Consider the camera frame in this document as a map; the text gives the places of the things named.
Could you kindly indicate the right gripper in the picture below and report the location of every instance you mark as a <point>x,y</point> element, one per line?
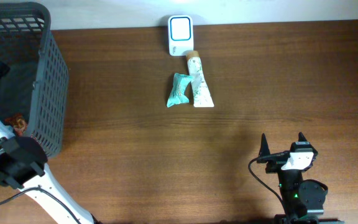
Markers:
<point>276,161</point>

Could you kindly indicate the white bamboo print tube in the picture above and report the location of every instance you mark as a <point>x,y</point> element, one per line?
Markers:
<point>201,94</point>

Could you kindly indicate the teal snack packet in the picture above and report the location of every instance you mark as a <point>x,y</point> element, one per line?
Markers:
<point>177,95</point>

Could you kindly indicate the orange chocolate bar wrapper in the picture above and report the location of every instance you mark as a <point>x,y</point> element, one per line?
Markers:
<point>18,123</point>

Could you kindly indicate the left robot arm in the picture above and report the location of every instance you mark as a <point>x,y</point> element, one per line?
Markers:
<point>24,167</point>

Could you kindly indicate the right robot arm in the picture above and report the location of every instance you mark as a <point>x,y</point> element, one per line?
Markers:
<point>302,199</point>

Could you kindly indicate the grey plastic mesh basket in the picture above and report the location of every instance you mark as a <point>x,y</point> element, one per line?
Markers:
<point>33,74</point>

